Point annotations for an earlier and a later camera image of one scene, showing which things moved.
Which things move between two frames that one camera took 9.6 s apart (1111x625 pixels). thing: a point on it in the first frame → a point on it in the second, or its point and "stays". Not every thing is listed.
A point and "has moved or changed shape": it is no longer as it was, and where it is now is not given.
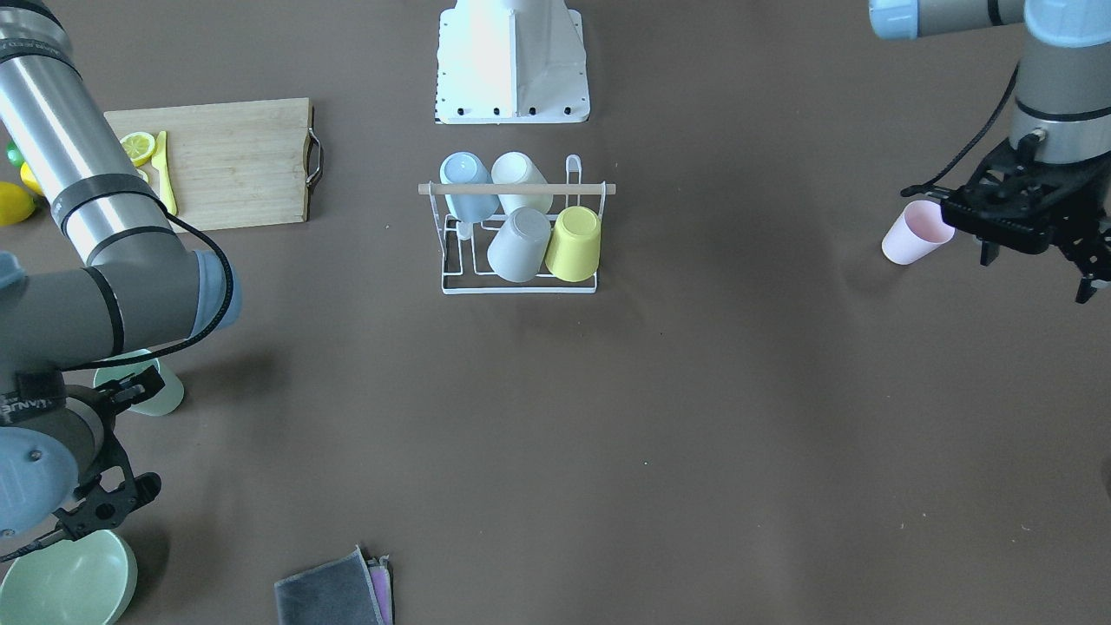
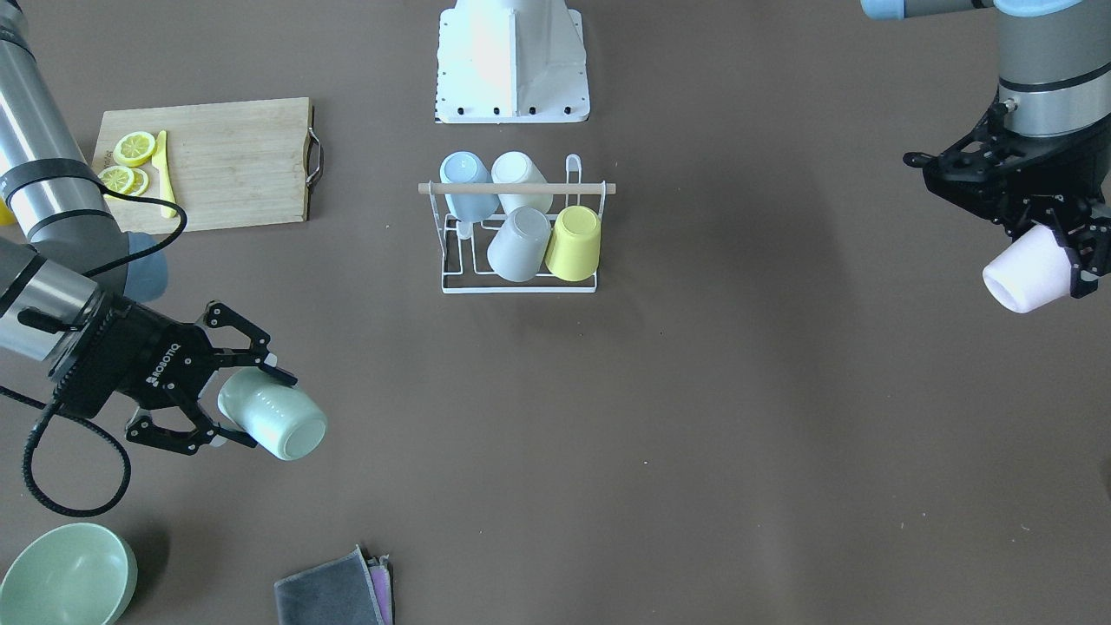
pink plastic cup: x=919 y=230 → x=1034 y=271
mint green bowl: x=90 y=581 stays
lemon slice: x=138 y=146 stays
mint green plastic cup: x=163 y=401 has moved or changed shape
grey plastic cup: x=518 y=246 stays
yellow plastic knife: x=160 y=161 stays
